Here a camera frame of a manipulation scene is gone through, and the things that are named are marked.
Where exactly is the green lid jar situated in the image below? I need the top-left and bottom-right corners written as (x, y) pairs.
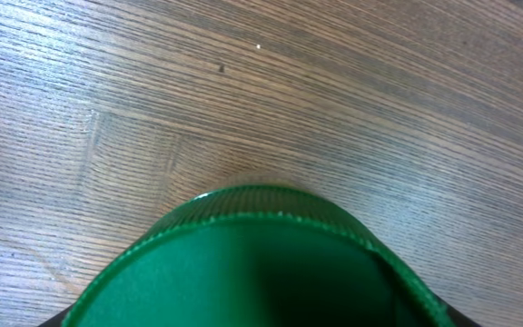
top-left (64, 184), bottom-right (451, 326)

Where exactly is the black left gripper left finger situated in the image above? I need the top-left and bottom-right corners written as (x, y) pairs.
top-left (38, 305), bottom-right (73, 327)

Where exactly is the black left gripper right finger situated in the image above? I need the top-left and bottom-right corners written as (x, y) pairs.
top-left (435, 294), bottom-right (481, 327)

